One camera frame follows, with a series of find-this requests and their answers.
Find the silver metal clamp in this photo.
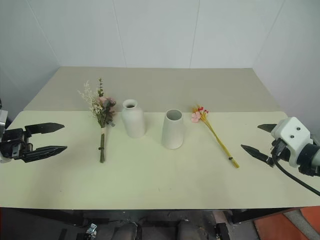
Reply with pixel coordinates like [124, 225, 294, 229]
[84, 222, 98, 240]

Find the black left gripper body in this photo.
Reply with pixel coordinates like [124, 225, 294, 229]
[0, 128, 35, 161]

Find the black table frame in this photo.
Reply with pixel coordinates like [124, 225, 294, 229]
[0, 201, 320, 226]

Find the pink dried flower bouquet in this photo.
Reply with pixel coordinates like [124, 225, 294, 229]
[77, 77, 117, 164]

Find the pale yellow table cover sheet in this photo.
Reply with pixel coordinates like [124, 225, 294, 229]
[0, 110, 320, 209]

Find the yellow-stemmed red pink flower bunch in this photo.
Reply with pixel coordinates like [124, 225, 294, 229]
[190, 105, 240, 169]

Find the white bottle-shaped ceramic vase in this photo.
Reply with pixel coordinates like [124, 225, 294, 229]
[120, 98, 146, 139]

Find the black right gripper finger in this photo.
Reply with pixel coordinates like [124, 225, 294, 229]
[257, 123, 279, 133]
[240, 143, 274, 166]

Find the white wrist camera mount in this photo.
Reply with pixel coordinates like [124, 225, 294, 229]
[0, 109, 12, 165]
[270, 116, 314, 168]

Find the orange floor mat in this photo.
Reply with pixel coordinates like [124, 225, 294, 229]
[251, 201, 320, 240]

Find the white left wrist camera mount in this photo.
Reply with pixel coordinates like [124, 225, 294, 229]
[0, 109, 12, 165]

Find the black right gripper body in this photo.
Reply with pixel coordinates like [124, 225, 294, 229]
[267, 138, 291, 168]

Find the white conical ceramic vase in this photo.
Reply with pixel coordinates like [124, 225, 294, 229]
[160, 108, 186, 151]

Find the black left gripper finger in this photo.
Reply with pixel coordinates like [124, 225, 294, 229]
[24, 122, 66, 137]
[20, 145, 68, 164]

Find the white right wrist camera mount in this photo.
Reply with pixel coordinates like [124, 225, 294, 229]
[270, 116, 314, 168]

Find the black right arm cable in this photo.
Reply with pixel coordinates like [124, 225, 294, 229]
[273, 143, 320, 197]

